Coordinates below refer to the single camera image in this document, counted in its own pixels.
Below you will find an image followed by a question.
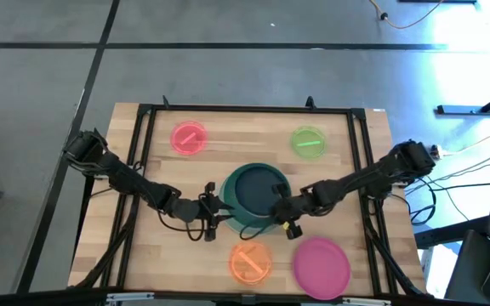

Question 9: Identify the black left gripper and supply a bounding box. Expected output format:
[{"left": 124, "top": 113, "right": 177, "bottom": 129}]
[{"left": 183, "top": 181, "right": 236, "bottom": 242}]

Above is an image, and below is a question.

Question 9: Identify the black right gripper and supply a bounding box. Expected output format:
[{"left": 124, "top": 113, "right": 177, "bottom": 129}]
[{"left": 270, "top": 183, "right": 314, "bottom": 240}]

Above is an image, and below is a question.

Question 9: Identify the large teal plastic plate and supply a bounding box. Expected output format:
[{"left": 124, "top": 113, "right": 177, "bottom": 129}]
[{"left": 219, "top": 162, "right": 293, "bottom": 230}]

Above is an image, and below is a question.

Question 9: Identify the dark green plastic plate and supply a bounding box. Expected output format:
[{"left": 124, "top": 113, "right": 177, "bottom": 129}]
[{"left": 234, "top": 166, "right": 291, "bottom": 217}]

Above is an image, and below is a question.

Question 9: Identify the small orange transparent plate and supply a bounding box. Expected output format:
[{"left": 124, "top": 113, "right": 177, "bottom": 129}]
[{"left": 228, "top": 241, "right": 273, "bottom": 286}]

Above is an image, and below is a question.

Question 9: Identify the large grey-green plate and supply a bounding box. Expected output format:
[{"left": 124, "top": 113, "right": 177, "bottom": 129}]
[{"left": 221, "top": 212, "right": 282, "bottom": 236}]

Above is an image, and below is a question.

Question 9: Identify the small green transparent plate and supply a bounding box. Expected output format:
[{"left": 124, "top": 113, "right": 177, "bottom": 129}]
[{"left": 290, "top": 126, "right": 328, "bottom": 161}]

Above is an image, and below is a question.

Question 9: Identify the pink plastic plate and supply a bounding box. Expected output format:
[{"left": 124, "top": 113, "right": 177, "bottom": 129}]
[{"left": 292, "top": 236, "right": 352, "bottom": 301}]

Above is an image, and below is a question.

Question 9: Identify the small red transparent plate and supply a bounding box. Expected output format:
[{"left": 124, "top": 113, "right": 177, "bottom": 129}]
[{"left": 169, "top": 121, "right": 208, "bottom": 156}]

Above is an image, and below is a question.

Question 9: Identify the black floor beam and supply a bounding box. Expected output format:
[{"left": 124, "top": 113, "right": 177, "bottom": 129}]
[{"left": 413, "top": 215, "right": 490, "bottom": 250}]

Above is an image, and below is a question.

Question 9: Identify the grey side table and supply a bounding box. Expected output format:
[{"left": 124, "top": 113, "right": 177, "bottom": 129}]
[{"left": 444, "top": 229, "right": 490, "bottom": 306}]

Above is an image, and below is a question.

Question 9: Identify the black floor stand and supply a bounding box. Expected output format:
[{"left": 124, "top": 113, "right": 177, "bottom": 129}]
[{"left": 436, "top": 83, "right": 490, "bottom": 116}]

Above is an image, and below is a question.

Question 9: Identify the black aluminium table frame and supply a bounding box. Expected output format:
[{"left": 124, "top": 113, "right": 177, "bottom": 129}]
[{"left": 68, "top": 95, "right": 429, "bottom": 298}]

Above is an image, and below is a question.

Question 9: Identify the silver bottom bracket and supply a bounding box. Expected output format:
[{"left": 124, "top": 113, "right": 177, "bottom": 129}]
[
  {"left": 341, "top": 297, "right": 393, "bottom": 306},
  {"left": 105, "top": 292, "right": 156, "bottom": 303}
]

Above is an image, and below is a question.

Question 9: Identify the black cable bundle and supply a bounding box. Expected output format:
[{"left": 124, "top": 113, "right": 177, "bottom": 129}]
[{"left": 402, "top": 169, "right": 440, "bottom": 226}]

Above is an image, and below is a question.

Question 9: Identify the long black cable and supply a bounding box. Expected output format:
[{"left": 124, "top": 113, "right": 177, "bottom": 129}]
[{"left": 431, "top": 181, "right": 490, "bottom": 193}]

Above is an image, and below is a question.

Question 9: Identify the white floor cable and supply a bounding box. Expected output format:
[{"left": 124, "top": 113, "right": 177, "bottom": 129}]
[{"left": 440, "top": 122, "right": 490, "bottom": 155}]

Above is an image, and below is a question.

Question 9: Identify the yellow floor cable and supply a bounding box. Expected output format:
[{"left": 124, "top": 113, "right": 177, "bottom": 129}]
[{"left": 367, "top": 0, "right": 444, "bottom": 31}]

